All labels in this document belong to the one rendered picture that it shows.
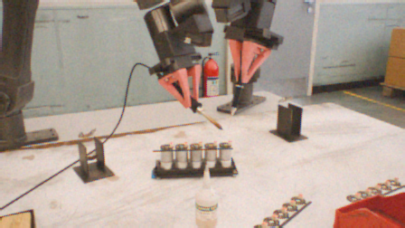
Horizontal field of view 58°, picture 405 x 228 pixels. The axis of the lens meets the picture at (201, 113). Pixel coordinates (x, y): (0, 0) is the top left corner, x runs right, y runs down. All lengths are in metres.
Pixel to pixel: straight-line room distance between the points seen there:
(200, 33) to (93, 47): 2.64
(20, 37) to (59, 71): 2.43
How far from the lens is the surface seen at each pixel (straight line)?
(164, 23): 0.75
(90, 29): 3.27
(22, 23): 0.86
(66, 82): 3.31
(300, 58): 4.13
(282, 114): 0.93
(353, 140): 0.97
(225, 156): 0.71
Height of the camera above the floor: 1.09
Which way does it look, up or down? 18 degrees down
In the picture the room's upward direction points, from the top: straight up
